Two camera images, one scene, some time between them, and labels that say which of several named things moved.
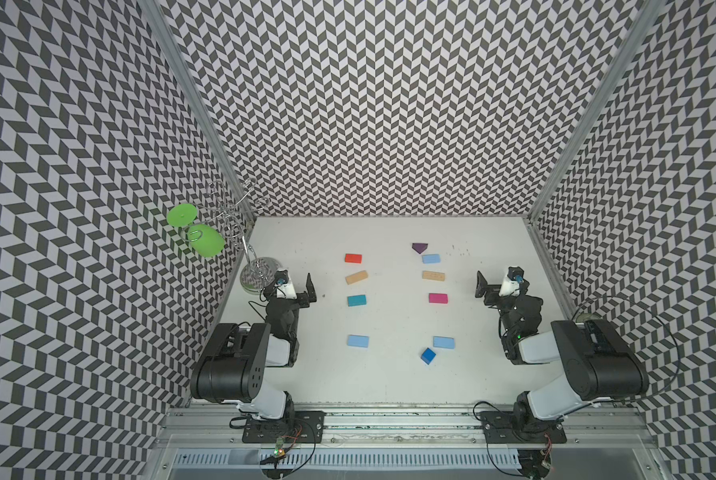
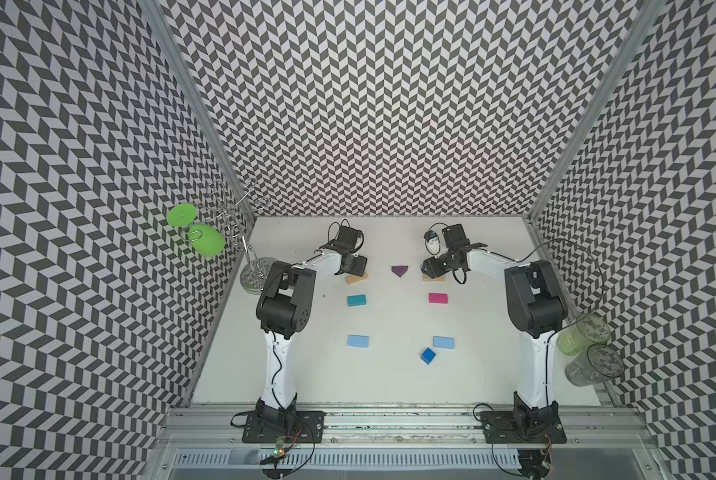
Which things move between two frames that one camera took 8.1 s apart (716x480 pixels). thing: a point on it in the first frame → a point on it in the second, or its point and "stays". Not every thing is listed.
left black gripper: [302, 298] → [360, 267]
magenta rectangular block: [438, 298] stays
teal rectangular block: [356, 300] stays
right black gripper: [481, 287] → [432, 268]
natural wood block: [355, 277] stays
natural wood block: [438, 276] stays
